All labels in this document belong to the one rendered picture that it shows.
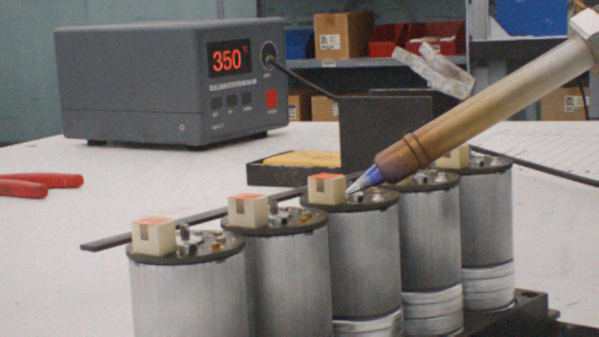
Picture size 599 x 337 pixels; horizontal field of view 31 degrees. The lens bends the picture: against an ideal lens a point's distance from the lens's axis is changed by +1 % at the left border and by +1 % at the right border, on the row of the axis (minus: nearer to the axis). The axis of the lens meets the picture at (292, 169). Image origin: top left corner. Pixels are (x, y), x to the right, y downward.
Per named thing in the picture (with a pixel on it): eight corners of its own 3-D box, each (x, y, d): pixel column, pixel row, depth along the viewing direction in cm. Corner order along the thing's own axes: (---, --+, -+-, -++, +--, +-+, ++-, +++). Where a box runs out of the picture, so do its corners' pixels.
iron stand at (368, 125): (406, 327, 47) (527, 152, 43) (263, 209, 50) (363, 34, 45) (455, 291, 52) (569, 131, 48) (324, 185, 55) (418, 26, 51)
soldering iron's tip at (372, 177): (353, 204, 24) (392, 181, 24) (342, 185, 23) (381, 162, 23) (350, 200, 24) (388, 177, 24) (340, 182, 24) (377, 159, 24)
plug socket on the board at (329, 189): (353, 200, 26) (351, 173, 26) (331, 207, 25) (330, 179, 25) (327, 197, 26) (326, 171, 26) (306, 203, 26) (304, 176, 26)
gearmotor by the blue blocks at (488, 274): (531, 325, 31) (528, 154, 31) (488, 349, 30) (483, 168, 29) (459, 312, 33) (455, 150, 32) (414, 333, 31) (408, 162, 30)
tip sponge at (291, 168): (395, 175, 65) (394, 150, 65) (356, 191, 61) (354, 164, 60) (290, 170, 69) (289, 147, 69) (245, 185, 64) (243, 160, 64)
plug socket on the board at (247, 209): (277, 222, 24) (275, 193, 24) (251, 230, 23) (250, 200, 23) (251, 218, 24) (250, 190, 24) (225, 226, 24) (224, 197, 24)
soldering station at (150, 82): (293, 134, 87) (287, 16, 86) (202, 154, 78) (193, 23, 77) (159, 128, 96) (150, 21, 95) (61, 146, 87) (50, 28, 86)
